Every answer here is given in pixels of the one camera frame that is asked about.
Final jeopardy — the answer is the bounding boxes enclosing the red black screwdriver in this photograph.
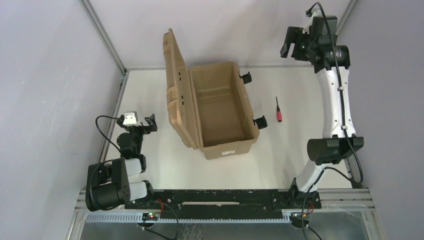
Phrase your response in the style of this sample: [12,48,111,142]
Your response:
[275,97,283,123]

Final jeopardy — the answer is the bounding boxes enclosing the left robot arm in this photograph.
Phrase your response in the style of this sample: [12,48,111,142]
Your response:
[85,111,158,212]

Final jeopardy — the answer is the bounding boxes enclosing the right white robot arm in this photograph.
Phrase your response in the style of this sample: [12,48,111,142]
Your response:
[280,10,364,208]

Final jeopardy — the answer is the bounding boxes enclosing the upper black bin latch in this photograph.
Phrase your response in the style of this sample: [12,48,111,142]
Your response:
[239,71,253,85]

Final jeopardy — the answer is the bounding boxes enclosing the black bin latch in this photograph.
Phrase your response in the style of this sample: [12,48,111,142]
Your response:
[253,115,268,130]
[239,71,253,85]

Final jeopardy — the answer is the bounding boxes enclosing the tan plastic storage bin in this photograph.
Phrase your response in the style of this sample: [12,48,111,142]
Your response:
[162,29,260,160]

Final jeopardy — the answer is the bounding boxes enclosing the lower black bin latch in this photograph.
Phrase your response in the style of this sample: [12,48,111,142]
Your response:
[253,115,268,130]

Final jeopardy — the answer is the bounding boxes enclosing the left control board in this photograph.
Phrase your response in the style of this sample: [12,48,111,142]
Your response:
[141,212,160,222]

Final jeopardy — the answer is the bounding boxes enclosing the control board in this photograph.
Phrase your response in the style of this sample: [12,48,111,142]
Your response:
[289,212,311,221]
[141,212,160,222]

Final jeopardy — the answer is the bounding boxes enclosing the right control board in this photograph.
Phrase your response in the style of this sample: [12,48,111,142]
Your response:
[289,212,311,221]

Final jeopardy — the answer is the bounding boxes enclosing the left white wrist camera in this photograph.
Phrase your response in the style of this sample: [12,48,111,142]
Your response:
[122,111,139,127]

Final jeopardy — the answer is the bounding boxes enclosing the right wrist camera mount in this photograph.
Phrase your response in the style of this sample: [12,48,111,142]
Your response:
[302,9,324,35]

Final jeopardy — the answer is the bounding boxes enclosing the right aluminium frame post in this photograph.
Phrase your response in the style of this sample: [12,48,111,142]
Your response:
[336,0,359,36]

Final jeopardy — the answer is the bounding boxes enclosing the aluminium frame post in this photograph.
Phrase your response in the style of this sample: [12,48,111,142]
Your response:
[336,0,359,36]
[79,0,127,75]

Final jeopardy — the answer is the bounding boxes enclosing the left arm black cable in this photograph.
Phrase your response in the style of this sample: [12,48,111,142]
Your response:
[85,115,125,212]

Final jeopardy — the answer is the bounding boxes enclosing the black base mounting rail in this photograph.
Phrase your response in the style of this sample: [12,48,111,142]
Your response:
[124,189,322,219]

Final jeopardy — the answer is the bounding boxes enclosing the left aluminium frame post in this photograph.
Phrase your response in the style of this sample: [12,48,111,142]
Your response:
[79,0,127,75]

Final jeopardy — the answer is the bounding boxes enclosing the slotted grey cable duct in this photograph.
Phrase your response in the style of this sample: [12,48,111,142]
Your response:
[85,212,291,224]

